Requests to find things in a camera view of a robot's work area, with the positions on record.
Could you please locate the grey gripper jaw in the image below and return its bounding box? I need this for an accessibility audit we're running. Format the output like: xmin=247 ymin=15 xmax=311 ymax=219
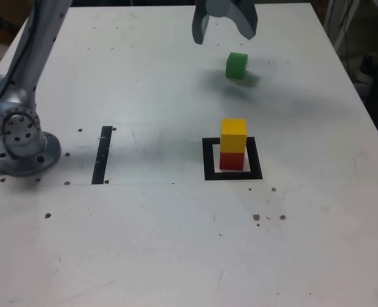
xmin=191 ymin=0 xmax=210 ymax=46
xmin=207 ymin=0 xmax=258 ymax=41

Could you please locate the green cube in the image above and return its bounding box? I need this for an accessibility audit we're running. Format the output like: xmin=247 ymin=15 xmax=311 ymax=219
xmin=225 ymin=52 xmax=249 ymax=80

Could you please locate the yellow cube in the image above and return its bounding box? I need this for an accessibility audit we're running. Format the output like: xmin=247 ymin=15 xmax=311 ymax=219
xmin=220 ymin=118 xmax=248 ymax=154

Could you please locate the red cube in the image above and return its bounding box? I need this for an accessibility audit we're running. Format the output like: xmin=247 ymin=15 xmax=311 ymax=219
xmin=219 ymin=150 xmax=246 ymax=171

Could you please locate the black tape square outline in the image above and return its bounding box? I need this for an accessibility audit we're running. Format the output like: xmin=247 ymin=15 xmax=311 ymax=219
xmin=201 ymin=136 xmax=264 ymax=182

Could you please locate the black tape strip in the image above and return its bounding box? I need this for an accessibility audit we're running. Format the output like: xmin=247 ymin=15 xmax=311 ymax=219
xmin=91 ymin=125 xmax=113 ymax=185

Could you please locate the background cable bundle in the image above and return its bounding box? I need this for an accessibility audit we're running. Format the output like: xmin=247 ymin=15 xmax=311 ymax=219
xmin=323 ymin=0 xmax=352 ymax=55

